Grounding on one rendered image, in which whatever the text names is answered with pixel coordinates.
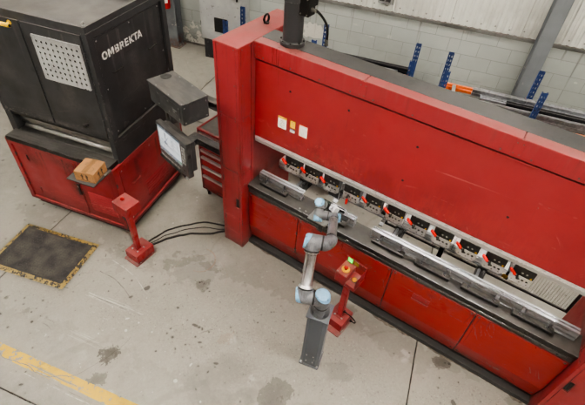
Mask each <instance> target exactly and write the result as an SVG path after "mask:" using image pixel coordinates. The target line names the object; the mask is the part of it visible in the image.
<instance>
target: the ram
mask: <svg viewBox="0 0 585 405"><path fill-rule="evenodd" d="M279 116H281V117H283V118H286V130H285V129H282V128H280V127H278V120H279ZM291 121H293V122H295V129H293V128H291V127H290V122H291ZM299 125H303V126H304V127H307V128H308V131H307V138H302V137H301V136H299ZM290 129H292V130H295V133H292V132H290ZM255 135H256V136H258V137H261V138H263V139H265V140H267V141H269V142H271V143H274V144H275V145H278V146H280V147H282V148H284V149H286V150H288V151H290V152H293V153H295V154H297V155H299V156H301V157H303V158H305V159H308V160H310V161H312V162H314V163H316V164H318V165H321V166H323V167H325V168H326V169H329V170H331V171H333V172H336V173H338V174H339V175H342V176H344V177H346V178H348V179H350V180H352V181H355V182H357V183H359V184H361V185H363V186H365V187H368V188H370V189H372V190H374V191H376V192H378V193H380V194H383V195H385V196H387V197H388V198H390V199H393V200H396V201H398V202H400V203H401V204H403V205H405V206H409V207H411V208H413V209H414V210H416V211H418V212H420V213H424V214H426V215H427V216H429V217H431V218H433V219H437V220H438V221H440V222H442V223H444V224H446V225H448V226H451V227H453V228H455V229H457V230H459V231H461V232H464V233H466V234H468V235H470V236H472V237H474V238H476V239H478V240H481V241H483V242H485V243H487V244H489V245H491V246H494V247H496V248H498V249H500V250H502V251H504V252H506V253H509V254H511V255H513V256H514V257H516V258H519V259H521V260H524V261H526V262H527V263H529V264H532V265H534V266H536V267H539V268H540V269H542V270H545V271H547V272H549V273H551V274H553V275H555V276H558V277H560V278H562V279H564V280H566V281H568V282H570V283H573V284H575V285H577V286H578V287H581V288H583V289H585V185H584V184H583V183H580V182H578V181H575V180H572V179H569V178H566V177H564V176H561V175H560V174H557V173H554V172H551V171H549V170H546V169H543V168H541V167H539V166H537V165H532V164H530V163H528V162H526V161H523V160H520V159H517V158H515V157H512V156H509V155H507V154H505V153H503V152H498V151H496V150H494V149H492V148H489V147H486V146H484V145H481V144H478V143H475V142H474V141H471V140H469V139H466V138H463V137H460V136H458V135H455V134H453V133H451V132H447V131H444V130H442V129H440V128H437V127H435V126H432V125H429V124H426V123H423V122H421V121H419V120H417V119H414V118H410V117H408V116H406V115H403V114H400V113H398V112H396V111H392V110H389V109H387V108H385V107H383V106H380V105H377V104H374V103H372V102H369V101H366V100H365V99H362V98H358V97H355V96H354V95H351V94H349V93H346V92H343V91H340V90H338V89H335V88H333V87H331V86H328V85H325V84H322V83H320V82H317V81H314V80H312V79H310V78H306V77H303V76H301V75H299V74H297V73H294V72H291V71H288V70H286V69H283V68H280V67H278V66H276V65H274V64H269V63H267V62H265V61H263V60H260V59H257V58H256V59H255ZM255 140H256V141H258V142H260V143H261V144H263V145H267V146H269V147H271V148H272V149H274V150H276V151H278V152H281V153H284V154H285V155H287V156H289V157H291V158H293V159H296V160H298V161H300V162H302V163H304V164H306V165H309V166H311V167H312V168H314V169H317V170H319V171H321V172H323V173H325V174H327V175H329V176H331V177H334V178H336V179H338V180H340V181H342V182H344V183H346V184H348V185H350V186H353V187H355V188H357V189H359V190H361V191H362V192H366V193H368V194H370V195H372V196H374V197H375V198H377V199H380V200H383V201H385V202H387V203H388V204H390V205H392V206H395V207H397V208H399V209H401V210H403V211H405V212H407V213H410V214H412V215H413V216H416V217H418V218H420V219H423V220H425V221H426V222H428V223H430V224H433V225H435V226H437V227H439V228H441V229H443V230H445V231H447V232H450V233H452V234H454V235H456V236H458V237H460V238H462V239H464V240H467V241H469V242H471V243H473V244H475V245H476V246H479V247H482V248H484V249H486V250H488V251H489V252H491V253H494V254H496V255H499V256H501V257H502V258H504V259H506V260H509V261H511V262H513V263H515V264H517V265H519V266H521V267H524V268H526V269H527V270H529V271H532V272H534V273H537V274H539V275H540V276H542V277H544V278H546V279H549V280H552V281H553V282H555V283H557V284H559V285H561V286H563V287H566V288H568V289H570V290H572V291H574V292H576V293H578V294H581V295H583V296H585V293H583V292H581V291H579V290H577V289H575V288H573V287H571V286H568V285H566V284H564V283H562V282H560V281H558V280H556V279H553V278H551V277H549V276H547V275H546V274H544V273H541V272H539V271H536V270H534V269H533V268H531V267H528V266H526V265H524V264H521V263H520V262H518V261H516V260H513V259H511V258H509V257H507V256H505V255H503V254H501V253H498V252H496V251H495V250H492V249H490V248H488V247H486V246H483V245H482V244H480V243H477V242H475V241H473V240H471V239H469V238H467V237H465V236H462V235H460V234H458V233H456V232H454V231H452V230H450V229H447V228H445V227H444V226H441V225H439V224H437V223H435V222H433V221H431V220H429V219H426V218H424V217H422V216H420V215H419V214H416V213H413V212H411V211H409V210H407V209H406V208H404V207H401V206H398V205H396V204H394V203H393V202H391V201H389V200H386V199H383V198H381V197H380V196H378V195H376V194H374V193H371V192H369V191H367V190H365V189H363V188H361V187H359V186H356V185H354V184H352V183H350V182H348V181H346V180H344V179H341V178H339V177H337V176H335V175H333V174H331V173H330V172H326V171H324V170H322V169H320V168H318V167H317V166H315V165H311V164H309V163H307V162H305V161H304V160H302V159H299V158H296V157H294V156H293V155H291V154H289V153H287V152H284V151H281V150H280V149H278V148H276V147H274V146H272V145H269V144H267V143H265V142H263V141H261V140H259V139H257V138H255Z"/></svg>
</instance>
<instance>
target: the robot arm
mask: <svg viewBox="0 0 585 405"><path fill-rule="evenodd" d="M314 203H315V211H314V215H313V220H314V221H318V222H322V220H328V228H327V235H320V234H315V233H307V234H306V237H305V240H304V243H303V246H302V247H303V248H304V251H305V253H306V255H305V260H304V266H303V272H302V277H301V282H300V283H299V286H298V287H296V292H295V300H296V302H298V303H301V304H307V305H312V306H311V314H312V316H313V317H314V318H316V319H319V320H324V319H325V318H327V317H328V316H329V314H330V307H329V304H330V301H331V295H330V293H329V292H328V290H326V289H325V288H320V289H318V290H314V289H313V285H312V283H313V274H314V268H315V262H316V257H317V254H318V253H319V251H324V252H325V251H329V250H331V249H333V248H334V247H335V246H336V244H337V242H338V237H337V229H338V222H339V223H340V219H341V214H340V213H333V206H332V207H330V206H331V204H333V203H332V202H330V201H329V200H327V199H322V198H317V199H316V200H315V201H314ZM329 207H330V208H329Z"/></svg>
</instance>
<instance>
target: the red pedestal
mask: <svg viewBox="0 0 585 405"><path fill-rule="evenodd" d="M111 203H112V206H113V209H114V211H115V212H117V213H119V214H120V215H122V216H123V217H125V218H126V219H127V223H128V226H129V228H130V232H131V237H132V240H133V244H132V245H131V246H129V247H128V248H127V249H125V251H126V255H127V256H125V257H124V258H125V259H127V260H128V261H130V263H132V264H133V265H134V266H136V267H139V266H140V265H141V264H142V263H143V262H145V261H146V260H147V259H148V258H150V257H151V256H152V255H153V254H154V253H155V251H154V247H153V244H152V243H150V242H149V241H147V240H145V239H144V238H142V237H141V238H139V237H138V231H137V228H136V225H135V221H134V218H133V216H134V215H135V214H137V213H138V212H140V211H141V206H140V203H139V201H138V200H136V199H134V198H133V197H132V196H130V195H129V194H127V193H123V194H122V195H120V196H119V197H117V198H116V199H114V200H113V201H112V202H111Z"/></svg>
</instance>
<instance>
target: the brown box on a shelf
mask: <svg viewBox="0 0 585 405"><path fill-rule="evenodd" d="M110 172H111V169H108V168H106V165H105V162H104V161H100V160H97V159H88V158H85V159H84V160H83V161H82V162H81V163H80V164H79V165H78V166H77V167H76V169H75V170H74V171H73V173H72V174H71V175H70V176H69V177H67V179H69V180H72V181H75V182H78V183H80V184H83V185H86V186H89V187H92V188H94V187H95V186H96V185H97V184H98V183H99V182H101V181H102V180H103V179H104V178H105V177H106V176H107V175H108V174H109V173H110Z"/></svg>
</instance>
